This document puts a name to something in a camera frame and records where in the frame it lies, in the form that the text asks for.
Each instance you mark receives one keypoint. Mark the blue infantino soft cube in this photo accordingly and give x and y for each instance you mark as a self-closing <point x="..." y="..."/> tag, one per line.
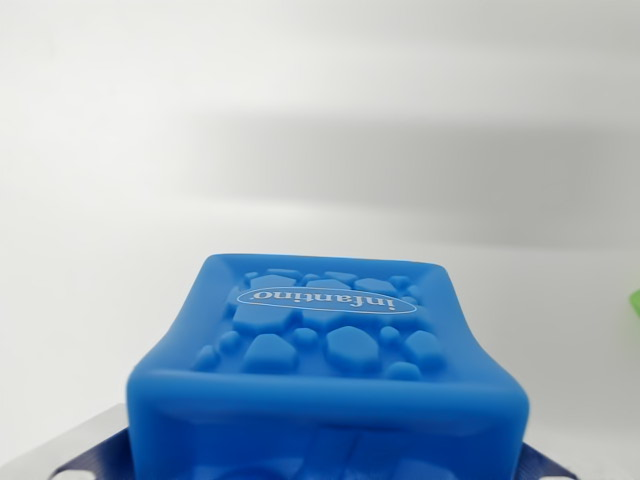
<point x="325" y="410"/>

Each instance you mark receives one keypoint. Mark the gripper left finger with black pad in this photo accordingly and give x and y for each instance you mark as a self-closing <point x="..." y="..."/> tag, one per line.
<point x="95" y="450"/>

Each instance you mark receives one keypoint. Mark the green soft cube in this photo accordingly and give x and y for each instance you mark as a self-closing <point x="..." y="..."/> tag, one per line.
<point x="635" y="302"/>

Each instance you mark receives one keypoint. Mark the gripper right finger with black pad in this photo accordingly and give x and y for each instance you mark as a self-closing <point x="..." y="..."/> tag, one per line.
<point x="542" y="465"/>

